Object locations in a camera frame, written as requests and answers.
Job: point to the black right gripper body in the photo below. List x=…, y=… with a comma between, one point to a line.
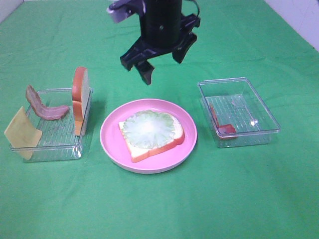
x=163, y=28

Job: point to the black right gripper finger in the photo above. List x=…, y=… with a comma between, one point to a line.
x=180, y=52
x=145, y=70

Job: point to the green lettuce leaf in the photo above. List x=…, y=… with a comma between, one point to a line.
x=148, y=129

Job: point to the white bread slice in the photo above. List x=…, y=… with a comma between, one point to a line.
x=139, y=154

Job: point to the red ham strip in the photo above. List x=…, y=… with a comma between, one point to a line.
x=222, y=132

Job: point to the brown bacon strip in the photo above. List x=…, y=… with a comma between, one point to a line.
x=42, y=111

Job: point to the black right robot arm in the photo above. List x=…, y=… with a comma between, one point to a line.
x=164, y=29

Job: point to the pink round plate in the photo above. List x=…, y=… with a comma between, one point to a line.
x=114, y=144

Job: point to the bread slice left tray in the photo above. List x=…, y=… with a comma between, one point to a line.
x=80, y=95

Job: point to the clear right plastic tray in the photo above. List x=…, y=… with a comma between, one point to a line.
x=237, y=102

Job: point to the clear plastic tray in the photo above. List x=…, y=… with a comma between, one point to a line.
x=58, y=141
x=237, y=102

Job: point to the clear left plastic tray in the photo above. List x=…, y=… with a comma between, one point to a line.
x=58, y=141

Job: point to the yellow cheese slice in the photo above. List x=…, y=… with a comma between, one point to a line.
x=22, y=135

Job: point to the green tablecloth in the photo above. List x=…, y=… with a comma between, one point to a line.
x=257, y=192

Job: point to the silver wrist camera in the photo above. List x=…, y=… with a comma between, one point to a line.
x=120, y=10

